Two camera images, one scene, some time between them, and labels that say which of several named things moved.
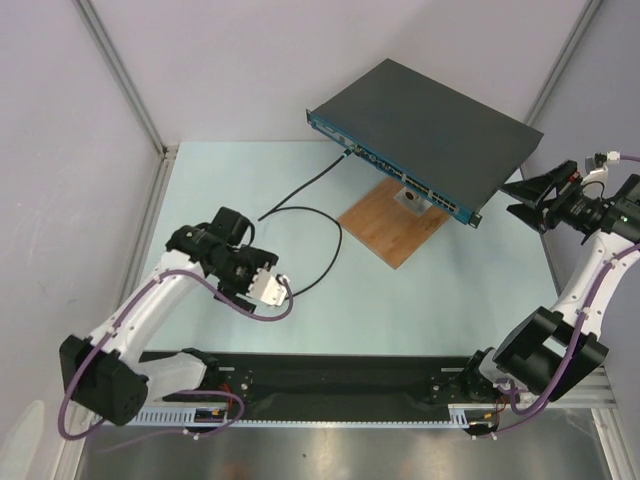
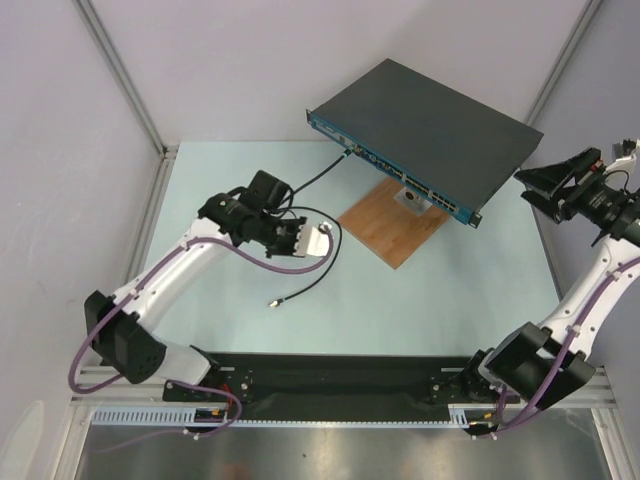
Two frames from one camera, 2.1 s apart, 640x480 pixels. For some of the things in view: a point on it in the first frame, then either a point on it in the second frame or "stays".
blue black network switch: [426, 139] stays
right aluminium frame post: [592, 9] stays
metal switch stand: [413, 201] stays
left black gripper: [256, 259] to [290, 249]
